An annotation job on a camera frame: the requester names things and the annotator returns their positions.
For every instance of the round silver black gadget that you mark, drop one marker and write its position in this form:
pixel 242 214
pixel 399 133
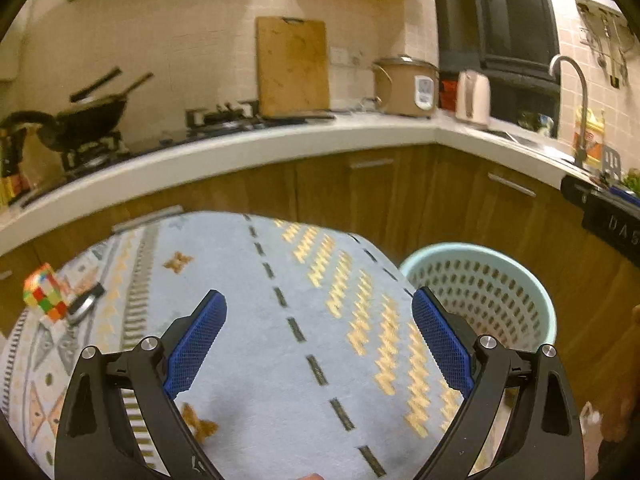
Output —
pixel 82 305

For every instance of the black wok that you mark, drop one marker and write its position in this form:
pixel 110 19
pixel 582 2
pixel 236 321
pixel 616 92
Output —
pixel 85 120

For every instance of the wooden cutting board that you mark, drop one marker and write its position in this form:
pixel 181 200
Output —
pixel 292 67

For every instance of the dark kitchen window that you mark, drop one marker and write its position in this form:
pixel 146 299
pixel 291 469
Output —
pixel 500 20

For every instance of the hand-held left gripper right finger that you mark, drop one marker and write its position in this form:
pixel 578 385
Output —
pixel 442 340

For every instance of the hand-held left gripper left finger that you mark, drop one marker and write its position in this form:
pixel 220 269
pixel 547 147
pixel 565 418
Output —
pixel 197 345

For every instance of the cream electric kettle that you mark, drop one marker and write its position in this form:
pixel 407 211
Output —
pixel 472 100

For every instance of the red plastic container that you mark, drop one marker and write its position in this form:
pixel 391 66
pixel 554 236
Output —
pixel 448 95

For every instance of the dark sauce bottles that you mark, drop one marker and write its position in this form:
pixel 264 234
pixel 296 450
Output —
pixel 12 170

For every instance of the yellow detergent bottle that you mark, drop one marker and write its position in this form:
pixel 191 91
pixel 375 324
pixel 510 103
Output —
pixel 594 140

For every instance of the light blue perforated basket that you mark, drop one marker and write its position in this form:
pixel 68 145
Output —
pixel 490 280

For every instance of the black gas stove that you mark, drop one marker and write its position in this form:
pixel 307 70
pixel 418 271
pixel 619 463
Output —
pixel 225 115

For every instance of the grey slotted spatula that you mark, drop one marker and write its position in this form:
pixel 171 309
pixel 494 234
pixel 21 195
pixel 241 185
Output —
pixel 612 165

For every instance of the wooden kitchen cabinet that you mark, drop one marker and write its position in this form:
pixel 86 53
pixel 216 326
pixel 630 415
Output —
pixel 320 185

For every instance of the green vegetables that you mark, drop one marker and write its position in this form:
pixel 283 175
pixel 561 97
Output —
pixel 632 182

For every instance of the colourful puzzle cube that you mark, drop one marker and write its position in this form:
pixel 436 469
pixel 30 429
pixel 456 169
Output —
pixel 45 292

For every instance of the blue patterned tablecloth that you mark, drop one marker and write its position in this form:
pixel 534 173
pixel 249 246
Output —
pixel 280 340

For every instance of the wall utensil rack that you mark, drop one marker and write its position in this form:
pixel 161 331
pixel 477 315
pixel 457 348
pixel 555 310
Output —
pixel 605 35

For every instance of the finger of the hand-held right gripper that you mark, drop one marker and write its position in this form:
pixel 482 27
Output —
pixel 610 220
pixel 627 195

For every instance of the brown rice cooker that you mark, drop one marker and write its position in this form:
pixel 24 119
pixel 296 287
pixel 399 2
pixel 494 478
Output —
pixel 400 90

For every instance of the metal kitchen faucet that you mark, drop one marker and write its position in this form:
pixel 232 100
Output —
pixel 582 110

